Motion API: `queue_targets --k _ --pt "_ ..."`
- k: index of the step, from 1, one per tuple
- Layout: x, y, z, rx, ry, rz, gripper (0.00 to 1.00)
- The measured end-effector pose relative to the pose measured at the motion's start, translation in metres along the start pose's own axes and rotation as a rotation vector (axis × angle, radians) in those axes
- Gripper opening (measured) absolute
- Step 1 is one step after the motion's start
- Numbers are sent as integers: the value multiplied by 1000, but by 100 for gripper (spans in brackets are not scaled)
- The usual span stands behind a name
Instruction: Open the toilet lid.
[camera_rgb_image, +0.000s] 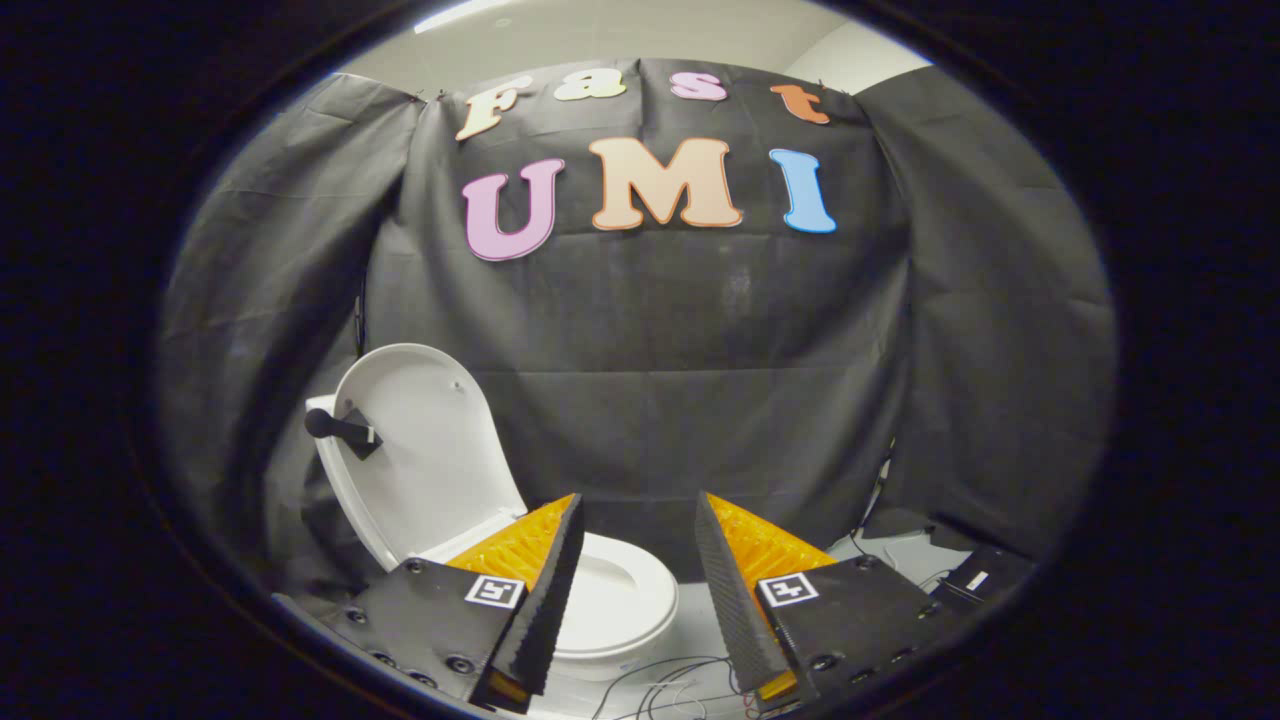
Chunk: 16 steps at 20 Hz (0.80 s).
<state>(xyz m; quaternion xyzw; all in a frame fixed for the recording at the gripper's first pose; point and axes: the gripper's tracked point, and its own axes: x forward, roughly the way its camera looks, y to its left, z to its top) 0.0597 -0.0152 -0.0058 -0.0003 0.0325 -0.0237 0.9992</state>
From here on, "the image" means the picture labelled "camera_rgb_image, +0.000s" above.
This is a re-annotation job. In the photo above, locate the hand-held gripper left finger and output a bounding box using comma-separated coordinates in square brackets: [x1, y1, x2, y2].
[335, 492, 586, 713]

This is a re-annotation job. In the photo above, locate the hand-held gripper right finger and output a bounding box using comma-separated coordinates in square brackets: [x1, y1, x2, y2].
[693, 490, 949, 715]

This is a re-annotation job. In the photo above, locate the white toilet lid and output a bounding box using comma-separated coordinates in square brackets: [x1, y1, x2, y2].
[314, 343, 529, 574]

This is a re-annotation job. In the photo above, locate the black lid handle knob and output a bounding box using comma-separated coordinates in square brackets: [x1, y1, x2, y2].
[304, 407, 384, 462]

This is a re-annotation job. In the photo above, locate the white ceramic toilet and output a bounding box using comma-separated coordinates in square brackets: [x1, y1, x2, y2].
[305, 393, 681, 684]

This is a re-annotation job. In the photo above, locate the black backdrop cloth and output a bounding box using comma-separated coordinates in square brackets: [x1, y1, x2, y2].
[155, 58, 1117, 601]

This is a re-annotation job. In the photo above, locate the black box with white label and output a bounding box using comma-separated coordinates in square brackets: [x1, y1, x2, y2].
[930, 545, 1037, 607]

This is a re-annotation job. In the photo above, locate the tangle of thin cables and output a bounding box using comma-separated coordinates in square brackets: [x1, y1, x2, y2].
[590, 655, 801, 720]

